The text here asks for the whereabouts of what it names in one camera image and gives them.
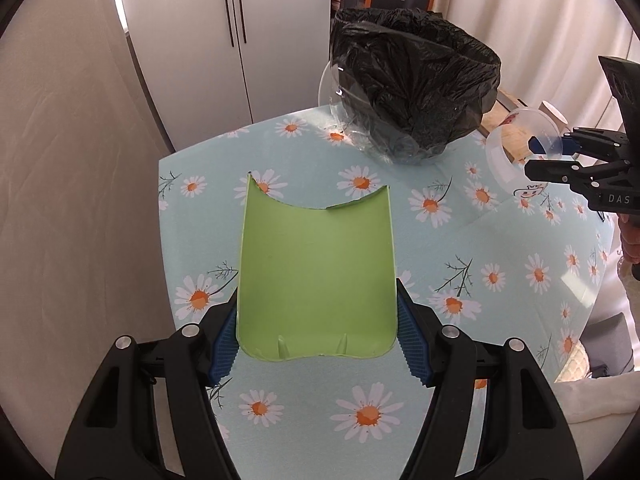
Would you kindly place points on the daisy pattern tablecloth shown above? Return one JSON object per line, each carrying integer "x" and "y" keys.
{"x": 491, "y": 264}

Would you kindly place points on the clear plastic lid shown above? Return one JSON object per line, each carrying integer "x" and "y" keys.
{"x": 354, "y": 116}

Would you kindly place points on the right hand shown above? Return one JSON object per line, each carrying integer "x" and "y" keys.
{"x": 630, "y": 237}

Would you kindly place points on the black bagged trash bin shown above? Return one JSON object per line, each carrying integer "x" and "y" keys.
{"x": 426, "y": 77}

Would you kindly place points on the white wardrobe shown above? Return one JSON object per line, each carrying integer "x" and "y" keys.
{"x": 212, "y": 66}

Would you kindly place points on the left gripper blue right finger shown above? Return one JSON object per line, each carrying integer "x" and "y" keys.
{"x": 449, "y": 362}

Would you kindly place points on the clear plastic cup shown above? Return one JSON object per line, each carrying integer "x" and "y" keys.
{"x": 523, "y": 135}

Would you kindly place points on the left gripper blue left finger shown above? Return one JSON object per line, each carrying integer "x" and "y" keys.
{"x": 190, "y": 361}

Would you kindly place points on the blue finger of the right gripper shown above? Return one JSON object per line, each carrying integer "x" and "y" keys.
{"x": 558, "y": 171}
{"x": 565, "y": 141}

